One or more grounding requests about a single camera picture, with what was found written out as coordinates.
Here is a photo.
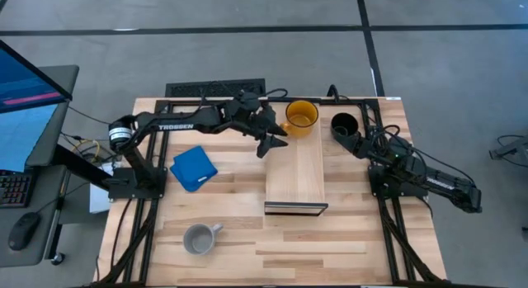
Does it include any wooden shelf with black frame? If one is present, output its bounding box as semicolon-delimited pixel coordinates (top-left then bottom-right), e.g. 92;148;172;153
263;102;330;217

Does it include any yellow cable loop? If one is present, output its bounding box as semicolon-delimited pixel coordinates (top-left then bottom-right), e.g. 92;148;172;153
72;138;102;163

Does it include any blue folded cloth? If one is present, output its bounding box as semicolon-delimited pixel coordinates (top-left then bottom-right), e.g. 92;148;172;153
169;145;219;193

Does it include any white paper sheet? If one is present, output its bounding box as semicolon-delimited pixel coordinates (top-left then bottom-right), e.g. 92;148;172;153
89;163;115;215

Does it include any grey patterned ceramic mug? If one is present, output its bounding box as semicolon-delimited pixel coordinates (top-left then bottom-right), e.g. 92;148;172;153
182;222;224;257

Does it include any black stand with cables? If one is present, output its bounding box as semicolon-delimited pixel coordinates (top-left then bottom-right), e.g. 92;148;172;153
488;134;528;168

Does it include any black aluminium table frame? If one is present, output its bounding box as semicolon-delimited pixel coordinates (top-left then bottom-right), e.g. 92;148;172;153
94;97;450;288

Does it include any computer monitor lit blue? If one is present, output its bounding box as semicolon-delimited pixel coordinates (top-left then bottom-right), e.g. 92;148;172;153
0;40;73;173

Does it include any black keyboard on floor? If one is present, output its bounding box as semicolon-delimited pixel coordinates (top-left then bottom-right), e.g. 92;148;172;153
164;78;266;98

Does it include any grey desk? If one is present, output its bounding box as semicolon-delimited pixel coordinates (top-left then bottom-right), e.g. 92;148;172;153
0;64;80;268

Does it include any black desk support beam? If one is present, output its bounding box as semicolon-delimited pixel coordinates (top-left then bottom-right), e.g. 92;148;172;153
52;144;115;191

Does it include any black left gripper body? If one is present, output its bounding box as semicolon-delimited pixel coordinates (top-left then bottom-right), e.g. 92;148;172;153
224;91;278;137

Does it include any backlit computer keyboard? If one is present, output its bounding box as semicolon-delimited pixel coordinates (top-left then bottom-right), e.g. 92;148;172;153
0;169;34;209

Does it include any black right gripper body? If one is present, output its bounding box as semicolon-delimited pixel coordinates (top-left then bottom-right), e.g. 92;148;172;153
338;130;375;159

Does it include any black mug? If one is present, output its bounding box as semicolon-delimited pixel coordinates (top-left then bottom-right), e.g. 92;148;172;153
330;111;361;140

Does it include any black cable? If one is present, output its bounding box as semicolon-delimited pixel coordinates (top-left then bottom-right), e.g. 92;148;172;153
327;84;351;104

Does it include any amber glass mug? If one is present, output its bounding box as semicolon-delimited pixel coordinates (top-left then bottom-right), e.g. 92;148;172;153
279;99;320;139

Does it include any black computer mouse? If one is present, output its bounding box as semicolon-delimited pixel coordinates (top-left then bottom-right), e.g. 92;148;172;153
7;211;41;253

